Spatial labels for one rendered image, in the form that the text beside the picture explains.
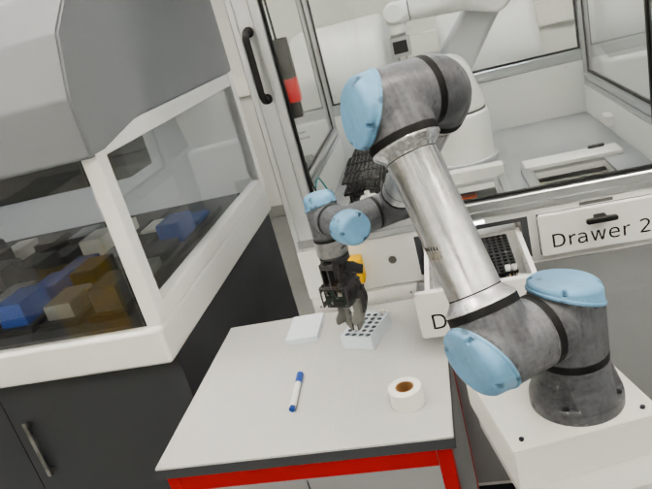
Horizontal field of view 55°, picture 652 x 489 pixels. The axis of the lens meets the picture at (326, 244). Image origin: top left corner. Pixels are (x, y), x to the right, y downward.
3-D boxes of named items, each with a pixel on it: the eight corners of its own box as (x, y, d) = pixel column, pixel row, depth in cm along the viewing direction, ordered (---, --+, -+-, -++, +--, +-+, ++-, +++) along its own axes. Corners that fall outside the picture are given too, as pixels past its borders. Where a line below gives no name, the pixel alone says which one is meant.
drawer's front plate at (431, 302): (558, 319, 133) (551, 273, 129) (422, 339, 139) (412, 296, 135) (556, 315, 134) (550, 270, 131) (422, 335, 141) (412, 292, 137)
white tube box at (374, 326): (374, 350, 151) (371, 337, 150) (342, 349, 155) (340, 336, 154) (391, 323, 161) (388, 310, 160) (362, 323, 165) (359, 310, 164)
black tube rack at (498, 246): (522, 295, 142) (518, 270, 140) (444, 307, 146) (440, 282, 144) (509, 255, 163) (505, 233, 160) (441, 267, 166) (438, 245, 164)
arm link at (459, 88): (472, 24, 104) (396, 187, 146) (418, 39, 100) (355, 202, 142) (511, 74, 100) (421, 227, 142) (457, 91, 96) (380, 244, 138)
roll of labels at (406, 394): (397, 417, 125) (393, 401, 124) (387, 399, 132) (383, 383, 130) (430, 406, 126) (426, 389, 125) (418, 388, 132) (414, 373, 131)
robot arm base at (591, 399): (646, 407, 100) (643, 355, 96) (561, 438, 98) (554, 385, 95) (589, 363, 114) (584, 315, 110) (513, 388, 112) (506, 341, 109)
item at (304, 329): (318, 341, 162) (316, 335, 162) (286, 345, 164) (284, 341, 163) (324, 316, 174) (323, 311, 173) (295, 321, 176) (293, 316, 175)
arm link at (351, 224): (382, 200, 131) (357, 193, 140) (336, 218, 127) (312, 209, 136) (389, 235, 133) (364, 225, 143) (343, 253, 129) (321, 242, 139)
